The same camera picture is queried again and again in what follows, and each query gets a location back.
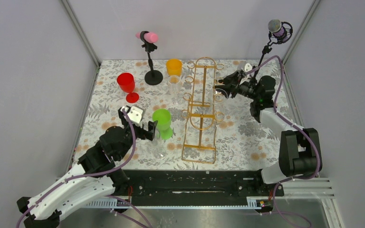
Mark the red plastic wine glass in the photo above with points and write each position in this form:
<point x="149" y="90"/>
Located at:
<point x="127" y="84"/>

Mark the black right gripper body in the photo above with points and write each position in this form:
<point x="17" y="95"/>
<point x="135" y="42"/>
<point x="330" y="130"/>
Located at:
<point x="231" y="84"/>

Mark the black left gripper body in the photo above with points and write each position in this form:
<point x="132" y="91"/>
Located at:
<point x="141" y="132"/>

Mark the clear wine glass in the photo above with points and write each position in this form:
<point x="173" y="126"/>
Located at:
<point x="217" y="98"/>
<point x="175" y="86"/>
<point x="218" y="73"/>
<point x="157" y="147"/>

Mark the gold wire wine glass rack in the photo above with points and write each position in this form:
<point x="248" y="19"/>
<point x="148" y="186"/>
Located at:
<point x="201" y="110"/>

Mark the black stand with pink microphone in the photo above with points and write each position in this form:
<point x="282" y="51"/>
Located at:
<point x="152" y="77"/>

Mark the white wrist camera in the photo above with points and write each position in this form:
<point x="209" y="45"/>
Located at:
<point x="246" y="67"/>
<point x="135" y="114"/>

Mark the floral patterned tablecloth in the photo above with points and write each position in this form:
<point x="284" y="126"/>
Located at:
<point x="237" y="142"/>

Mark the yellow plastic wine glass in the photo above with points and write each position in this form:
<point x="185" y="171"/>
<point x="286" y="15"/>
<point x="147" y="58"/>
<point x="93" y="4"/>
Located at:
<point x="174" y="67"/>

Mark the green plastic wine glass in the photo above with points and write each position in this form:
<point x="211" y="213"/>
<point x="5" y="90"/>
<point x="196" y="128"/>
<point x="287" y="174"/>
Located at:
<point x="164" y="119"/>

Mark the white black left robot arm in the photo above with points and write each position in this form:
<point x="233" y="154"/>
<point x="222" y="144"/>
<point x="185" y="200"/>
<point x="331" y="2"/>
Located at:
<point x="96" y="174"/>

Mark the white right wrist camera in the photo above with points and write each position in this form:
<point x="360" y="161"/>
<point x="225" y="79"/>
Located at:
<point x="246" y="67"/>

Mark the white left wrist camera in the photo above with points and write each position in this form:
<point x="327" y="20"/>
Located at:
<point x="135" y="114"/>

